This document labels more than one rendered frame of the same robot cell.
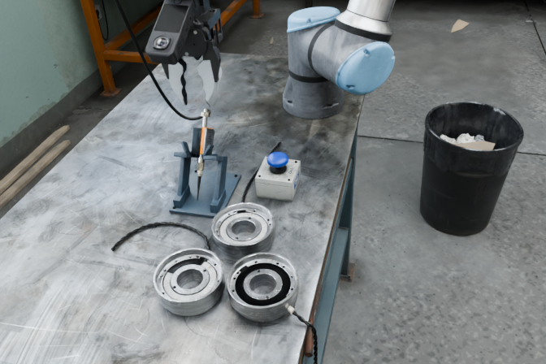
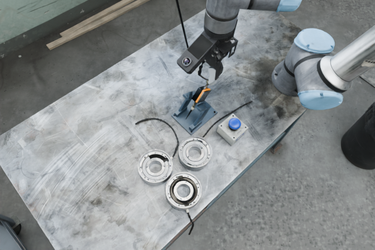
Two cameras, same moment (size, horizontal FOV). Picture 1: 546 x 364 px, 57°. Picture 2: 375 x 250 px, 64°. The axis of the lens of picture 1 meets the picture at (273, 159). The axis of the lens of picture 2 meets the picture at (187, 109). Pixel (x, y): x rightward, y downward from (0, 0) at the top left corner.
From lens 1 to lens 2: 0.41 m
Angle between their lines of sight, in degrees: 29
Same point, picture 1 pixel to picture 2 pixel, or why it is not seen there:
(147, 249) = (150, 132)
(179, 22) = (202, 52)
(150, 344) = (125, 186)
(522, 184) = not seen: outside the picture
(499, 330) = (331, 225)
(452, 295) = (321, 193)
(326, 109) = (292, 92)
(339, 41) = (311, 76)
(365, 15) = (336, 72)
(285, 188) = (230, 139)
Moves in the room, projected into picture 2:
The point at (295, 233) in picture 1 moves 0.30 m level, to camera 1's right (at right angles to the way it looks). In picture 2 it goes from (219, 167) to (309, 218)
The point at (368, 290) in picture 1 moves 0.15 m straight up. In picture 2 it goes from (279, 163) to (287, 154)
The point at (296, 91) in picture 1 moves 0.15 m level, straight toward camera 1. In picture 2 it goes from (281, 73) to (262, 102)
